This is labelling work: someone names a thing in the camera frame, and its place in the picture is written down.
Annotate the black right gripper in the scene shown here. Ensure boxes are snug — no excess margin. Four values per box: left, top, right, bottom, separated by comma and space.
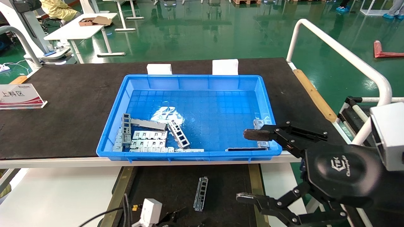
236, 121, 384, 227

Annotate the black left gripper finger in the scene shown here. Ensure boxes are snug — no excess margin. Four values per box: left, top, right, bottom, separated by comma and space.
157, 207, 187, 226

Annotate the long perforated metal bracket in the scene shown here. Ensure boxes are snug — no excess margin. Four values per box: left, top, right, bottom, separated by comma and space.
193, 176, 209, 212

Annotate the black container with brass edges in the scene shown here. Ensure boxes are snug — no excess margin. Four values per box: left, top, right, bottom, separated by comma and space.
99, 164, 269, 227

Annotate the flat notched metal plate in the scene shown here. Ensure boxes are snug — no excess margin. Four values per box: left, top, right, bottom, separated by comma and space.
253, 119, 272, 148

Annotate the long thin metal strip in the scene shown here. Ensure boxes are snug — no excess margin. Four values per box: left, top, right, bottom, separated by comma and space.
129, 146, 205, 153

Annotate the flat slotted metal plate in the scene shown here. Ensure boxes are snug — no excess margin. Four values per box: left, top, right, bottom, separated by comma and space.
130, 130, 168, 148

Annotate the wooden edge strip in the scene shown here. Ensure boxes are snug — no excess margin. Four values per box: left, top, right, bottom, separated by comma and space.
293, 69, 337, 123

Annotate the clear plastic bag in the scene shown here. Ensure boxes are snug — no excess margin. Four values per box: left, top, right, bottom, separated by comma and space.
151, 107, 184, 124

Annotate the blue plastic bin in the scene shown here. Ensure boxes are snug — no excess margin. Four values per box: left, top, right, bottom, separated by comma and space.
96, 74, 282, 163

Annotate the white foam block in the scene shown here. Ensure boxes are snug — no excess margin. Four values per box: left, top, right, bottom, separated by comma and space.
212, 59, 239, 75
147, 64, 173, 75

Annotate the white tubular railing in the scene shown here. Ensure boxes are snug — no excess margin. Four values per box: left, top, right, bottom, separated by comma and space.
286, 18, 404, 146

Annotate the black table mat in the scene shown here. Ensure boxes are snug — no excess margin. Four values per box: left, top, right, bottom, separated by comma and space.
0, 57, 348, 160

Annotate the red object on floor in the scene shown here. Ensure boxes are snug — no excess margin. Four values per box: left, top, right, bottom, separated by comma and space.
374, 40, 404, 58

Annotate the acrylic sign with red print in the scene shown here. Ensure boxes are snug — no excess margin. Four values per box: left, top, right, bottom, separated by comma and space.
0, 84, 48, 110

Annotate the person in light trousers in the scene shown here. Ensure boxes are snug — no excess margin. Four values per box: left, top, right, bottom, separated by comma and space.
383, 0, 404, 19

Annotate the white background table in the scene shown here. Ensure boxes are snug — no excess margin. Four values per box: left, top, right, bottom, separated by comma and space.
44, 12, 126, 63

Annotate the open cardboard box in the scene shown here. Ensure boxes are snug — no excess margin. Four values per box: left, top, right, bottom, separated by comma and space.
79, 16, 112, 26

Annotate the grey tubular railing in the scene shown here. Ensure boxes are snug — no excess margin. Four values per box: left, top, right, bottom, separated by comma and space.
0, 25, 43, 70

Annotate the person in yellow top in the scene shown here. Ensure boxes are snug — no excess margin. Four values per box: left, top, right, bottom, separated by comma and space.
40, 0, 81, 22

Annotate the white machine stand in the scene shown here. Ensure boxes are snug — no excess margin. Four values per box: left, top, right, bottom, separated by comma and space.
0, 0, 71, 65

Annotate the black camera cable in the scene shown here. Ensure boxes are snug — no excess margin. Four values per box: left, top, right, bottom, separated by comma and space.
77, 193, 142, 227

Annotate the short perforated metal bracket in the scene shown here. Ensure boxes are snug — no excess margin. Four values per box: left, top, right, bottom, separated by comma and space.
167, 120, 191, 149

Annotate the small stacked metal bracket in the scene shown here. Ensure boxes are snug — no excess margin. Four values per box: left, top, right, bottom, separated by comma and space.
113, 127, 127, 152

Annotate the black roller frame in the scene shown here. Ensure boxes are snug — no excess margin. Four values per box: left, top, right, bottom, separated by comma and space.
337, 96, 373, 144

